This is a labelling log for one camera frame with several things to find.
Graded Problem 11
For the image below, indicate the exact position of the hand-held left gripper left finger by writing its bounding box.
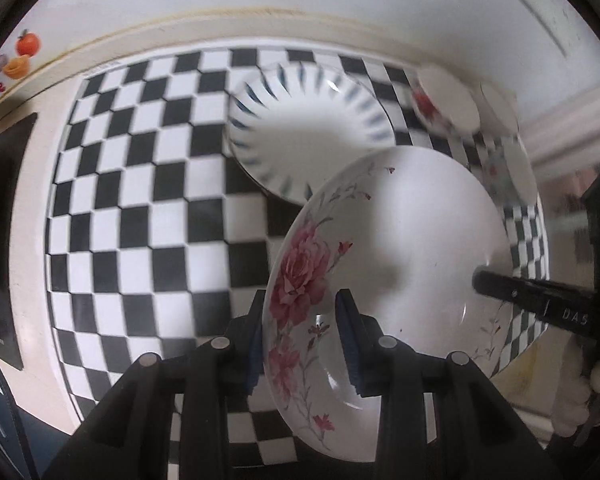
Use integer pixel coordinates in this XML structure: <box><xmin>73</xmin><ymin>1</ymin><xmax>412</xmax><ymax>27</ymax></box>
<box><xmin>42</xmin><ymin>287</ymin><xmax>268</xmax><ymax>480</ymax></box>

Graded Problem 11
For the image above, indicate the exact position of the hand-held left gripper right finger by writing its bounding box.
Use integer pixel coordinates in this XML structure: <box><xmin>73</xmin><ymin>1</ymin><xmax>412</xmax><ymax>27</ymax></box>
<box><xmin>334</xmin><ymin>287</ymin><xmax>563</xmax><ymax>480</ymax></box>

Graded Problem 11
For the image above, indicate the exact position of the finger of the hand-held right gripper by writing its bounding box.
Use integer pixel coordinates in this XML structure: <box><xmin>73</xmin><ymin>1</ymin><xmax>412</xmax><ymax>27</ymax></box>
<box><xmin>472</xmin><ymin>267</ymin><xmax>598</xmax><ymax>339</ymax></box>

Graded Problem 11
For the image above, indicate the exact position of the blue floral bowl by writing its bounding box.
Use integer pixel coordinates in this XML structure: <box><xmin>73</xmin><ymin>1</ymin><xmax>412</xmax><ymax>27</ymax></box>
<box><xmin>482</xmin><ymin>135</ymin><xmax>540</xmax><ymax>207</ymax></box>

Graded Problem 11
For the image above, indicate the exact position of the pink rose floral plate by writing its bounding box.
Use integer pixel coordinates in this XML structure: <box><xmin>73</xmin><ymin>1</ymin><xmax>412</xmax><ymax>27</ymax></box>
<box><xmin>261</xmin><ymin>146</ymin><xmax>513</xmax><ymax>462</ymax></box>

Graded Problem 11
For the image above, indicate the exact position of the white ceramic bowl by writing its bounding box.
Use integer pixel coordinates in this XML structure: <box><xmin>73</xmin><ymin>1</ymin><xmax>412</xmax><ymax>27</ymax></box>
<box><xmin>477</xmin><ymin>82</ymin><xmax>520</xmax><ymax>137</ymax></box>

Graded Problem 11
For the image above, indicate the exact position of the blue striped white plate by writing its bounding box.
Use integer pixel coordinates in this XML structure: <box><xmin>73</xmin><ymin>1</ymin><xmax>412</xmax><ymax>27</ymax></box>
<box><xmin>223</xmin><ymin>62</ymin><xmax>396</xmax><ymax>206</ymax></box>

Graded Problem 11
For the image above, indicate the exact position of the red floral bowl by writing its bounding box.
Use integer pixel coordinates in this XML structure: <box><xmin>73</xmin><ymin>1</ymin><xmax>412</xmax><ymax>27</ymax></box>
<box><xmin>411</xmin><ymin>65</ymin><xmax>481</xmax><ymax>137</ymax></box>

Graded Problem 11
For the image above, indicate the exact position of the person's right hand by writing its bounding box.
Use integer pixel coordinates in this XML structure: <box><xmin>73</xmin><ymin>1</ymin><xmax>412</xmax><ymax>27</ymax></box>
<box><xmin>550</xmin><ymin>350</ymin><xmax>600</xmax><ymax>437</ymax></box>

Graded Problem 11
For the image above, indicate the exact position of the black and white checkered mat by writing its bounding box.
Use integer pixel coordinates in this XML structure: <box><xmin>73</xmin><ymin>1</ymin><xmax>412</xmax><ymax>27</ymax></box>
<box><xmin>45</xmin><ymin>46</ymin><xmax>551</xmax><ymax>468</ymax></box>

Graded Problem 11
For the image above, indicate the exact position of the black box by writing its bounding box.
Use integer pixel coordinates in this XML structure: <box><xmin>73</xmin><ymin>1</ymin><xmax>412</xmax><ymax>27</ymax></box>
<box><xmin>0</xmin><ymin>112</ymin><xmax>38</xmax><ymax>371</ymax></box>

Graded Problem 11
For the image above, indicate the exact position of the fruit print sticker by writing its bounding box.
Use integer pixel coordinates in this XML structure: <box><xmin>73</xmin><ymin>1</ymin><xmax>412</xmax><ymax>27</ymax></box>
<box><xmin>0</xmin><ymin>29</ymin><xmax>42</xmax><ymax>117</ymax></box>

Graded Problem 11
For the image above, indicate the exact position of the black cable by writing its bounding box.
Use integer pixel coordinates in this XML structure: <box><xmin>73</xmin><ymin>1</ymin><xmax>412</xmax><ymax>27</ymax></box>
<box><xmin>0</xmin><ymin>330</ymin><xmax>36</xmax><ymax>480</ymax></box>

